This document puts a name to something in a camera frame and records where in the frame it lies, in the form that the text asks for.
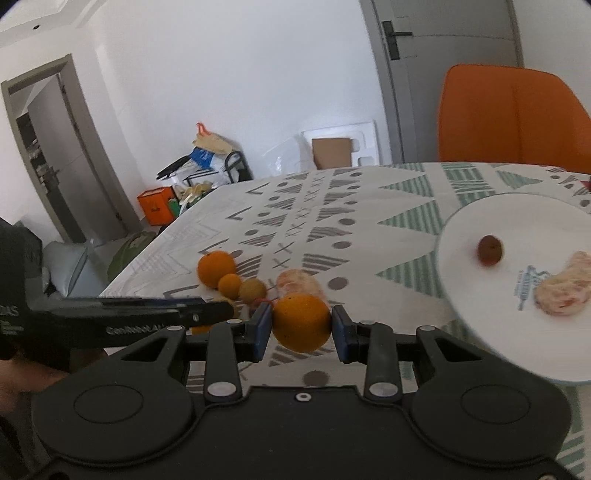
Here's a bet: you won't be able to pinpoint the patterned tablecloth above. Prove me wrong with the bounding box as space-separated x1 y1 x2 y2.
99 161 591 480

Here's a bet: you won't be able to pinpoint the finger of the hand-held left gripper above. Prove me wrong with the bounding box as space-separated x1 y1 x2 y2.
46 302 236 352
65 296 208 311

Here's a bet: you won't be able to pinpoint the white foam board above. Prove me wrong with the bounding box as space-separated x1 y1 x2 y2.
301 121 379 171

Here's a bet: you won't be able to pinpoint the brown cardboard sheet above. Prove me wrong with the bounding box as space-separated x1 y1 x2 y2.
312 137 354 171

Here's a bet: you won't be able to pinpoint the large orange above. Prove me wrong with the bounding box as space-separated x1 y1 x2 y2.
198 251 237 291
272 295 333 354

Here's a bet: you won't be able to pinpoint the orange chair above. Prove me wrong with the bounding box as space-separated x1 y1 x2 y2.
438 65 591 167

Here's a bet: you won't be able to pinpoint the orange box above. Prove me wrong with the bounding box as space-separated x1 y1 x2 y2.
137 187 178 227

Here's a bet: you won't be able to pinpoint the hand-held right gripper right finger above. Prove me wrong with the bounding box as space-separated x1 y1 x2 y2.
331 305 490 401

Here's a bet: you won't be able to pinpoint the person's left forearm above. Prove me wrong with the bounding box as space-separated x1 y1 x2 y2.
0 357 70 416

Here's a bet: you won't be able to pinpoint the brown longan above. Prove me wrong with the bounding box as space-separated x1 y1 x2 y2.
239 278 267 303
477 234 504 266

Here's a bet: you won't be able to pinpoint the yellow slippers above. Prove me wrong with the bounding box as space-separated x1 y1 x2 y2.
182 182 213 204

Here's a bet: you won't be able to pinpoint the small orange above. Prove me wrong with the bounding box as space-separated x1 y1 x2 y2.
191 298 238 336
218 273 243 298

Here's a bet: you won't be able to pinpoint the grey side door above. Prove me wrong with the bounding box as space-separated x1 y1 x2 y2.
0 53 127 245

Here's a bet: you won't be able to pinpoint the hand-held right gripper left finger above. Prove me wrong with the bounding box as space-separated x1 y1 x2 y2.
117 305 273 401

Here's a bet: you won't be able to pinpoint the green fabric bag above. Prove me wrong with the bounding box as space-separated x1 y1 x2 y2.
107 231 158 282

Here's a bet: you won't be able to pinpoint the blue and white bag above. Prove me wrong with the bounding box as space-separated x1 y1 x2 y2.
191 148 227 171

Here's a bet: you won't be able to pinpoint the beige bag with orange handle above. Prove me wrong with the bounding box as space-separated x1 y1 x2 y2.
193 122 234 155

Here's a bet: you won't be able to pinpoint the black door handle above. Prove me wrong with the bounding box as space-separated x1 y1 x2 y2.
382 21 413 60

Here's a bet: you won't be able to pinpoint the black folded item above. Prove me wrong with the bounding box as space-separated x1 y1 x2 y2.
157 154 195 181

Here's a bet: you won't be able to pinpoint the clear plastic bag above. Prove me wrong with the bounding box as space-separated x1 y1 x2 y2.
265 136 305 178

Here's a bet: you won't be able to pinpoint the white framed box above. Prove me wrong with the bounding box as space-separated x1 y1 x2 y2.
178 168 227 190

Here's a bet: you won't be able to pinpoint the grey cushion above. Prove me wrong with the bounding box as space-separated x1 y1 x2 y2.
44 240 109 298

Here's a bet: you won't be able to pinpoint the black metal rack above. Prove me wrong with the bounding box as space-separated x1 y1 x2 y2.
224 151 254 185

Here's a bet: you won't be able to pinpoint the white plate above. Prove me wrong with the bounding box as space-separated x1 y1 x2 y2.
434 191 591 384

